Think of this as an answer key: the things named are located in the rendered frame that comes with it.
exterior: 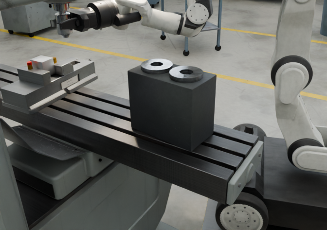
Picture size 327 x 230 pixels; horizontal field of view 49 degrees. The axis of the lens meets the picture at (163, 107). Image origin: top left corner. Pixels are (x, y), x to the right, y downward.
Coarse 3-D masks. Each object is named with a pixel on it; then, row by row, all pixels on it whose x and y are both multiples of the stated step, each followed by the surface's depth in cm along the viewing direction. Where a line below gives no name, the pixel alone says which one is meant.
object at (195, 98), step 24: (144, 72) 98; (168, 72) 97; (192, 72) 95; (144, 96) 99; (168, 96) 93; (192, 96) 88; (144, 120) 103; (168, 120) 97; (192, 120) 92; (192, 144) 95
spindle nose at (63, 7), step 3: (54, 6) 107; (57, 6) 106; (60, 6) 106; (63, 6) 106; (66, 6) 107; (69, 6) 109; (54, 9) 107; (57, 9) 107; (60, 9) 107; (63, 9) 107; (66, 9) 107; (69, 9) 109
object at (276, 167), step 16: (240, 128) 173; (256, 128) 173; (272, 144) 168; (272, 160) 157; (288, 160) 157; (256, 176) 142; (272, 176) 147; (288, 176) 147; (304, 176) 147; (320, 176) 147; (256, 192) 135; (272, 192) 139; (288, 192) 139; (304, 192) 138; (320, 192) 138; (272, 208) 137; (288, 208) 135; (304, 208) 133; (320, 208) 132; (272, 224) 141; (288, 224) 139; (304, 224) 137; (320, 224) 135
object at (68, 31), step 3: (57, 18) 108; (60, 18) 108; (63, 18) 108; (66, 18) 108; (69, 18) 109; (57, 21) 109; (60, 21) 108; (57, 24) 109; (57, 27) 110; (57, 30) 111; (60, 30) 110; (63, 30) 110; (66, 30) 110; (69, 30) 110; (72, 30) 112; (60, 33) 110; (63, 33) 110; (66, 33) 110; (69, 33) 111; (72, 33) 112
